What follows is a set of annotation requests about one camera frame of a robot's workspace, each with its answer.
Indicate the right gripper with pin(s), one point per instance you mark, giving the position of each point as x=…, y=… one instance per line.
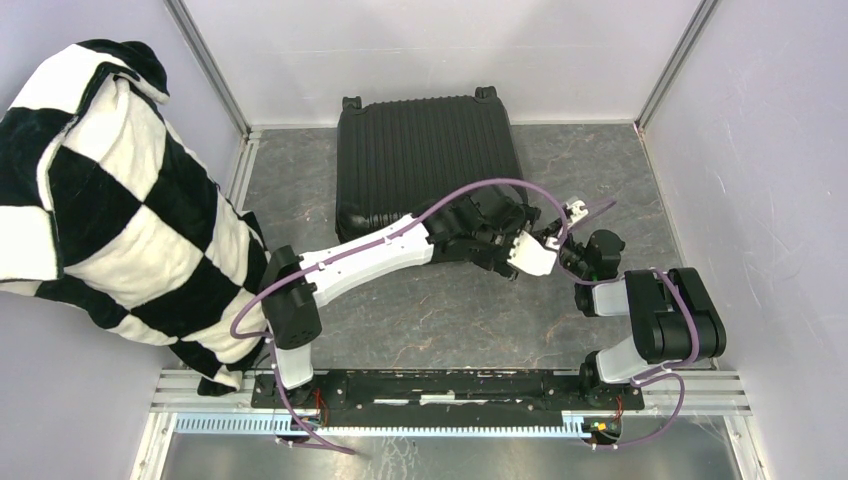
x=551, y=230

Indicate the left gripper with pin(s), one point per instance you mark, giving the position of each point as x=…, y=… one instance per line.
x=521, y=219

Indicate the black suitcase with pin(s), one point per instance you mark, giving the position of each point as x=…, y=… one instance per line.
x=401, y=157

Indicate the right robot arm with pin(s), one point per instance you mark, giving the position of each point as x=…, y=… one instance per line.
x=673, y=320

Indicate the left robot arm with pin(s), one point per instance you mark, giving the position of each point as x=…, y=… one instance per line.
x=298, y=286

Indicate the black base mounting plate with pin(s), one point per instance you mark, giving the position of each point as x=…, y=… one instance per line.
x=444, y=398

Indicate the black white checkered blanket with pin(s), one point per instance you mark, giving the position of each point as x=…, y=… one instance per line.
x=104, y=208

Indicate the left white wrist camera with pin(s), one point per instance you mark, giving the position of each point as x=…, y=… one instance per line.
x=534, y=257

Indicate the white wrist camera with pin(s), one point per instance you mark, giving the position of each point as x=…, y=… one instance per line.
x=534, y=257
x=576, y=210

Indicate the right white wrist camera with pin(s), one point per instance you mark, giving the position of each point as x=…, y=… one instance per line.
x=576, y=210

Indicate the aluminium frame rail base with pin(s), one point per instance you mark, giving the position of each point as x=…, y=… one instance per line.
x=698, y=425

